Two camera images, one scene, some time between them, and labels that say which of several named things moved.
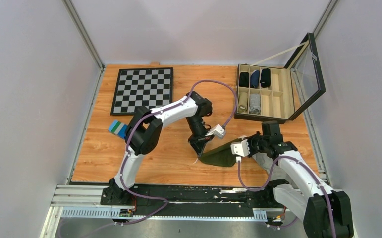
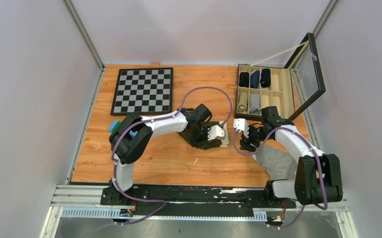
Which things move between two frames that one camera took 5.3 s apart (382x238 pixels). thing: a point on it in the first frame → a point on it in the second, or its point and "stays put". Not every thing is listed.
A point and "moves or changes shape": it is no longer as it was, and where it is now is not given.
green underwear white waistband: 221,155 moves or changes shape
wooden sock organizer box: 276,94 stays put
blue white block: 118,128 stays put
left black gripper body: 198,129 stays put
